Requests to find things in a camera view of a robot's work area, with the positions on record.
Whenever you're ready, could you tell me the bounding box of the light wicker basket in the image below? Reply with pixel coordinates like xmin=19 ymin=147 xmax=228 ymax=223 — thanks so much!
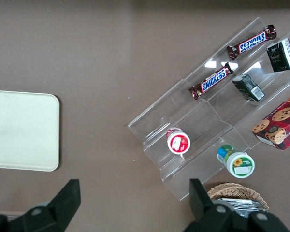
xmin=206 ymin=182 xmax=271 ymax=212

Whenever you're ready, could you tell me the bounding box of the red tartan cookie box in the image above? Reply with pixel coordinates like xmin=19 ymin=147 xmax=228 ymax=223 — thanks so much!
xmin=251 ymin=89 xmax=290 ymax=151

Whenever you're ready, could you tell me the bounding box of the Snickers chocolate bar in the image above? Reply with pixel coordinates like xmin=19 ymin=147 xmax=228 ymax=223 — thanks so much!
xmin=226 ymin=24 xmax=278 ymax=60
xmin=188 ymin=61 xmax=239 ymax=100

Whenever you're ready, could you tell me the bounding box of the green-lid yogurt cup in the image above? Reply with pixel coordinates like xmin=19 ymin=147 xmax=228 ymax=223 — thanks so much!
xmin=217 ymin=144 xmax=255 ymax=179

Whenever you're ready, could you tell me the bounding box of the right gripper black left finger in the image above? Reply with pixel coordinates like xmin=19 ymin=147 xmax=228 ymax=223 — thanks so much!
xmin=0 ymin=178 xmax=82 ymax=232

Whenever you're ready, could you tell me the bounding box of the clear acrylic stepped display stand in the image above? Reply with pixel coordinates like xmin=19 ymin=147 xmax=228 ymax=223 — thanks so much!
xmin=127 ymin=16 xmax=290 ymax=202

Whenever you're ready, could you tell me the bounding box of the red-lid yogurt cup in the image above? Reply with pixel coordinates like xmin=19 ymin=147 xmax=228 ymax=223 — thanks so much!
xmin=166 ymin=127 xmax=191 ymax=155

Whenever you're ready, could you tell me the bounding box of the silver foil pack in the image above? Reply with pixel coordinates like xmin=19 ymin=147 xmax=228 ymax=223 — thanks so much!
xmin=214 ymin=197 xmax=267 ymax=218

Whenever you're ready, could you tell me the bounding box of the small dark green carton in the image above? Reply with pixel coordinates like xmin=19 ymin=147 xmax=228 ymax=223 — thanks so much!
xmin=266 ymin=38 xmax=290 ymax=73
xmin=232 ymin=74 xmax=266 ymax=102

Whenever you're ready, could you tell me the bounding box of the cream plastic tray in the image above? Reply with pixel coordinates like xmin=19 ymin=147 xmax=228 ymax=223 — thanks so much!
xmin=0 ymin=89 xmax=60 ymax=172

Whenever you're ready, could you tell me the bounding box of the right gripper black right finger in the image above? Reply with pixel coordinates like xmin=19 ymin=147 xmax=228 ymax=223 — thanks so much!
xmin=183 ymin=178 xmax=290 ymax=232

